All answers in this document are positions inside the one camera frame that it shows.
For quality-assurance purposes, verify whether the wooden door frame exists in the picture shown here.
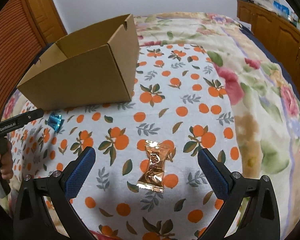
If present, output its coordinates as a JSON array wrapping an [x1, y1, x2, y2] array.
[[25, 0, 67, 44]]

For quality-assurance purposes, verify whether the wooden slatted wardrobe door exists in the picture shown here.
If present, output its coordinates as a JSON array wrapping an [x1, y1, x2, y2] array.
[[0, 0, 46, 117]]

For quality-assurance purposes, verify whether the wooden sideboard cabinet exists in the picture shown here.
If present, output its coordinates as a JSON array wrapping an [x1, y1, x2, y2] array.
[[237, 0, 300, 94]]

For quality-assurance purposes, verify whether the blue foil snack packet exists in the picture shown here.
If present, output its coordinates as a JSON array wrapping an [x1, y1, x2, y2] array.
[[47, 112, 64, 133]]

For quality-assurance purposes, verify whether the orange gold candy packet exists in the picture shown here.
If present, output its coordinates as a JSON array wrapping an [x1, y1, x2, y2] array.
[[136, 140, 175, 193]]

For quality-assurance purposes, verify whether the brown cardboard box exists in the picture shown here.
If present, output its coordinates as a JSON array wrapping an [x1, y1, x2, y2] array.
[[17, 14, 139, 111]]

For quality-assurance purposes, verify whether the person's left hand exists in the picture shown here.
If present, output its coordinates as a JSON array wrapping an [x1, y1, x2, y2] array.
[[0, 139, 13, 181]]

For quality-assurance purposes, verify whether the floral bed blanket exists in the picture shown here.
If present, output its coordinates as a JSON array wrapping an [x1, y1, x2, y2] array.
[[0, 11, 300, 240]]

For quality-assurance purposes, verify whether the orange fruit print cloth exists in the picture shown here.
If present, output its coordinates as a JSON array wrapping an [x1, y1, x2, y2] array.
[[8, 44, 241, 239]]

